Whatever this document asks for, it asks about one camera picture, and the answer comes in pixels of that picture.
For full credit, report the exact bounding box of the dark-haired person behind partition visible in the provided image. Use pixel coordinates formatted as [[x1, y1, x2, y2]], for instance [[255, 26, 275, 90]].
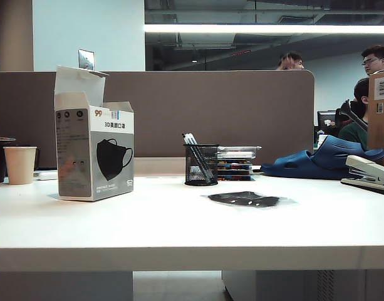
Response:
[[276, 51, 305, 71]]

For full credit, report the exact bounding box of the white ceiling light strip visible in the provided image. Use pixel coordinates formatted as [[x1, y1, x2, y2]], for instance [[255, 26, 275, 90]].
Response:
[[143, 24, 384, 34]]

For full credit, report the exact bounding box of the beige paper cup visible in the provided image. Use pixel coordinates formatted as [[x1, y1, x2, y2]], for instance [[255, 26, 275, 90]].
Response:
[[3, 145, 38, 186]]

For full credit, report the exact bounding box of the grey white stapler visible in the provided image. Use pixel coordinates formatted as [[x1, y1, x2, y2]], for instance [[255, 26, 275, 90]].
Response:
[[340, 154, 384, 193]]

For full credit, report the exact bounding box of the black computer monitor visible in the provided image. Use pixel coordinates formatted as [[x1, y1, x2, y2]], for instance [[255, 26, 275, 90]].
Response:
[[316, 110, 337, 137]]

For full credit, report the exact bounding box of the clear plastic case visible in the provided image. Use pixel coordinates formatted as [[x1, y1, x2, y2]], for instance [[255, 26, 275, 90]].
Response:
[[216, 145, 262, 160]]

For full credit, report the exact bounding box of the black office chair headrest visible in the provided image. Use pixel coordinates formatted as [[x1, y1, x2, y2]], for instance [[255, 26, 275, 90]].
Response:
[[335, 98, 369, 132]]

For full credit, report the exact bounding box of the seated person in green shirt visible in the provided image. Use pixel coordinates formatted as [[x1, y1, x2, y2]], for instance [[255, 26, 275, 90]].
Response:
[[337, 77, 371, 151]]

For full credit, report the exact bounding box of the small white flat case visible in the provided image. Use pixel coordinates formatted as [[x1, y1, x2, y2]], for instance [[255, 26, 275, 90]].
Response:
[[33, 170, 60, 181]]

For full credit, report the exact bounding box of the black mask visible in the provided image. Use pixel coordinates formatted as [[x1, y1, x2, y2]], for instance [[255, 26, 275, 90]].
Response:
[[200, 190, 299, 209]]

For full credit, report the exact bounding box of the brown desk partition panel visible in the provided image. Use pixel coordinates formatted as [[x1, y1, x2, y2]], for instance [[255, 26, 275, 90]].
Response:
[[0, 69, 315, 176]]

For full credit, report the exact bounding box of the black pen with white cap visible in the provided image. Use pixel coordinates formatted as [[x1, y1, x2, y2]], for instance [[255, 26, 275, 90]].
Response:
[[181, 133, 209, 182], [187, 132, 217, 184]]

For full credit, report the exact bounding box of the person with glasses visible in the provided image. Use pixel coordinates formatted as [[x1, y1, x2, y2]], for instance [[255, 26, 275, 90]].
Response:
[[360, 45, 384, 77]]

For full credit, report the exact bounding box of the brown cardboard box with labels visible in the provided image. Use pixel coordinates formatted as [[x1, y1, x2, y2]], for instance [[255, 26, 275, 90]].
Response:
[[366, 69, 384, 169]]

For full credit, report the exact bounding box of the grey white mask box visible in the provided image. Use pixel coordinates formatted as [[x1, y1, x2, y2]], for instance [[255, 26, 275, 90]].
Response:
[[53, 65, 135, 202]]

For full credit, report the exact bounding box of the black mesh pen holder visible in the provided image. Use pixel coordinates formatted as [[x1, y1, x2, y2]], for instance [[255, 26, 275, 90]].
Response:
[[182, 143, 220, 186]]

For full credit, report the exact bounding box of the grey under-desk cabinet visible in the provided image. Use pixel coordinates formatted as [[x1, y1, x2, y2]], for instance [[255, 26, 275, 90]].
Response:
[[222, 270, 384, 301]]

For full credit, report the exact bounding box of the metal wall plate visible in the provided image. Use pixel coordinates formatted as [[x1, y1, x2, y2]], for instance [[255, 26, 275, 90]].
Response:
[[78, 48, 96, 71]]

